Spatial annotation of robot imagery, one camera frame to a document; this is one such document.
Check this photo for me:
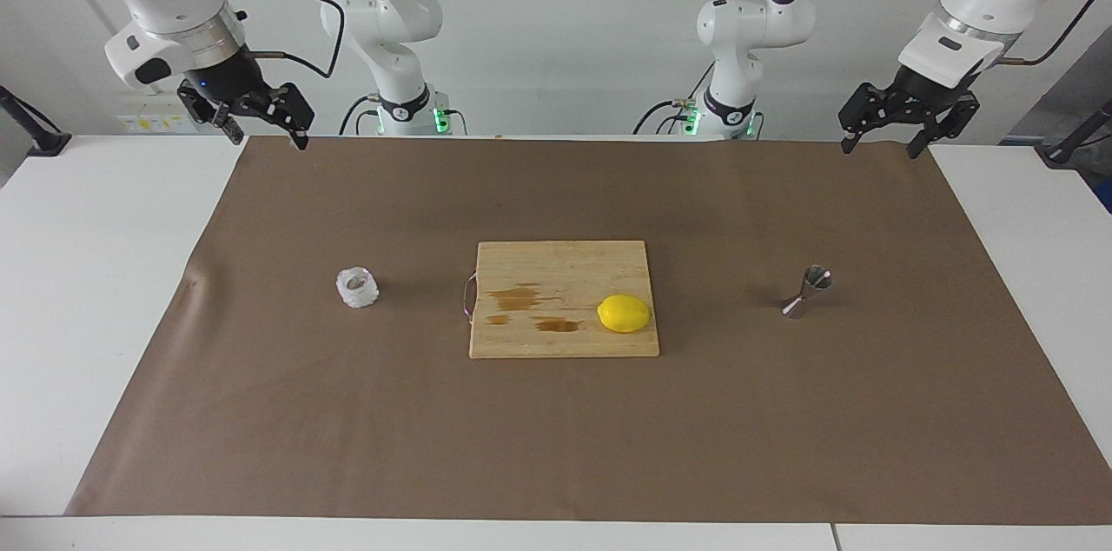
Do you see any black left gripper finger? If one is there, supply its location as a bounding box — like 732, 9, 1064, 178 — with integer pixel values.
838, 82, 906, 156
906, 93, 982, 160

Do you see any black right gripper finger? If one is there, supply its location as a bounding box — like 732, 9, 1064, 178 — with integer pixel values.
250, 83, 314, 151
178, 84, 248, 145

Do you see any steel double jigger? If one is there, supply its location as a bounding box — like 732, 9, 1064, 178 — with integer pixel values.
780, 265, 833, 320

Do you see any clear textured glass cup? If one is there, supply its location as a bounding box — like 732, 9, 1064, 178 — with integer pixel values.
336, 267, 381, 309

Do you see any grey partition panel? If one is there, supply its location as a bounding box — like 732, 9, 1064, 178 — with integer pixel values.
1008, 25, 1112, 143

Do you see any wooden cutting board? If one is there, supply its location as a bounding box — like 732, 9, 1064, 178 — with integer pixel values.
462, 240, 661, 359

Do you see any yellow lemon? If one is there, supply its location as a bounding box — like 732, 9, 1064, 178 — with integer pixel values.
597, 294, 652, 334

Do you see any brown paper table mat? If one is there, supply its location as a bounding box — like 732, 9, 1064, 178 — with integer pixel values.
65, 134, 1112, 526

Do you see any black base power cable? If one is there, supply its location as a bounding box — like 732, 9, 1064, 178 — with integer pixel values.
337, 95, 383, 136
632, 64, 718, 136

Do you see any white wall socket strip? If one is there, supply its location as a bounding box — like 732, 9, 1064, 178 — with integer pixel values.
117, 92, 199, 135

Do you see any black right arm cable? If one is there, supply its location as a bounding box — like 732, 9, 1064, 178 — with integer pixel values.
195, 0, 347, 81

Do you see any black camera stand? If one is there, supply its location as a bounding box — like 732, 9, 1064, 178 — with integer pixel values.
1038, 99, 1112, 169
0, 86, 72, 157

